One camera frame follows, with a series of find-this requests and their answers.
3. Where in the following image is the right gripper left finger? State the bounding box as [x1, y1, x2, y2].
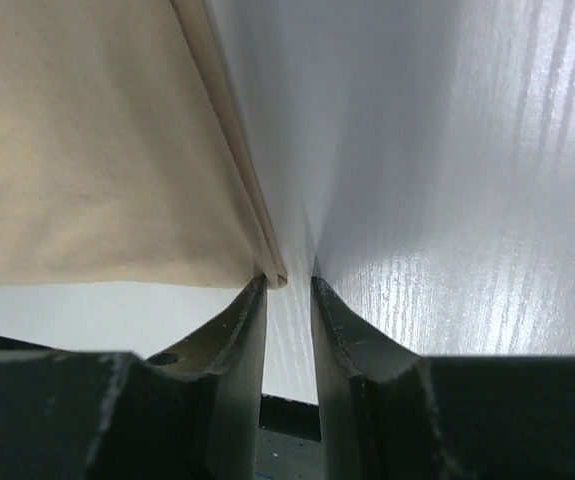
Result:
[0, 277, 267, 479]

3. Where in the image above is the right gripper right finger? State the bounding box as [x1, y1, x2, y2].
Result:
[311, 277, 575, 479]

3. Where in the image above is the beige t shirt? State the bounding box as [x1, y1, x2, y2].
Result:
[0, 1, 287, 288]

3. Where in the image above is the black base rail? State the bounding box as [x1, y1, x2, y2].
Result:
[259, 395, 321, 443]

